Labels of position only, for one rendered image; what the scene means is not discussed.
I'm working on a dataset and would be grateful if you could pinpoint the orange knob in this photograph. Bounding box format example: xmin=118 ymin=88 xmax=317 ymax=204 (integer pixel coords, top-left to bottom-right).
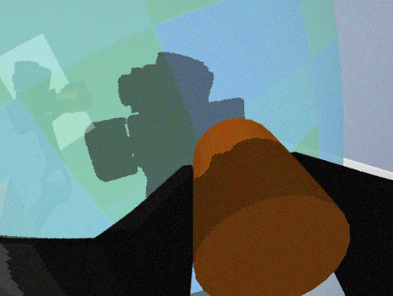
xmin=193 ymin=117 xmax=351 ymax=296

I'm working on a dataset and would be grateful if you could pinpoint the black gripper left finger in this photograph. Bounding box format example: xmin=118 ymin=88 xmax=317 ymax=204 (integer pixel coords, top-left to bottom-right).
xmin=0 ymin=166 xmax=193 ymax=296

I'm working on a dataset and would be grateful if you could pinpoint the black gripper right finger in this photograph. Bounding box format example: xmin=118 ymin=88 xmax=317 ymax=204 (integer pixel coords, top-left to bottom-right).
xmin=291 ymin=152 xmax=393 ymax=296

